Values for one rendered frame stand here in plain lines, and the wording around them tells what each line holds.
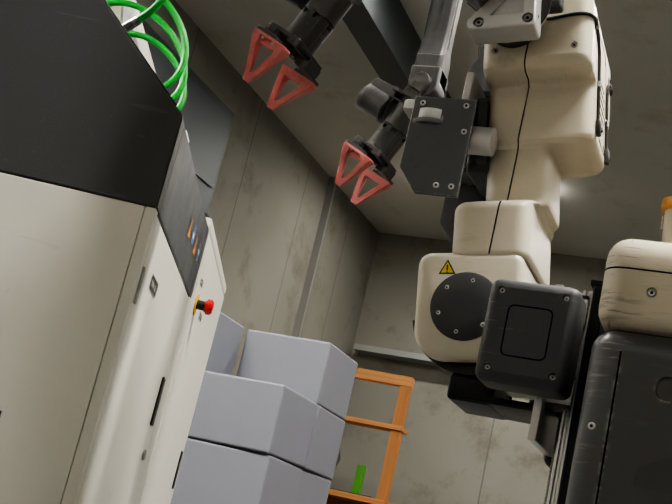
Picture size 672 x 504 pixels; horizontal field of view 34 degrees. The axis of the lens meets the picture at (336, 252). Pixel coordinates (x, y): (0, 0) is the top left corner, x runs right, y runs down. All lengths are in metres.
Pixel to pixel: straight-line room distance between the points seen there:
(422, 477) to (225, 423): 7.73
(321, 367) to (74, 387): 2.34
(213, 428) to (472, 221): 2.16
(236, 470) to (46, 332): 1.98
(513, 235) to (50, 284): 0.71
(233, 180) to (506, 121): 7.19
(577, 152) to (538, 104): 0.10
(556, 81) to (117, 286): 0.75
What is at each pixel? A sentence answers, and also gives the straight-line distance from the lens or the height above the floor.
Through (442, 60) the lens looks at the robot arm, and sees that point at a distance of 2.15.
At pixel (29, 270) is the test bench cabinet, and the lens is 1.77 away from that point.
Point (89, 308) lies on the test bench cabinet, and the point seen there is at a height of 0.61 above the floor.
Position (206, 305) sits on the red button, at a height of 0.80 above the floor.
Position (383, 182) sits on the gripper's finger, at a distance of 2.16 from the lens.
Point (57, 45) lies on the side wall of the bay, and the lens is 1.89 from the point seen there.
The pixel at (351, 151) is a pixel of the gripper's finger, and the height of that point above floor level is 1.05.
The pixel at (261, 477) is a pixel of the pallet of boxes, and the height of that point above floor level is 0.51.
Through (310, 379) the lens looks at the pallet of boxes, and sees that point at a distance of 3.99.
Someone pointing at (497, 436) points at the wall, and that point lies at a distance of 11.22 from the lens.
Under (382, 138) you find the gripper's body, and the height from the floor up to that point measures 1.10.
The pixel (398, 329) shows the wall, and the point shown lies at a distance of 11.70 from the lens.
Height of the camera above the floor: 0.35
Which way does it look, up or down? 14 degrees up
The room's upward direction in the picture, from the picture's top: 13 degrees clockwise
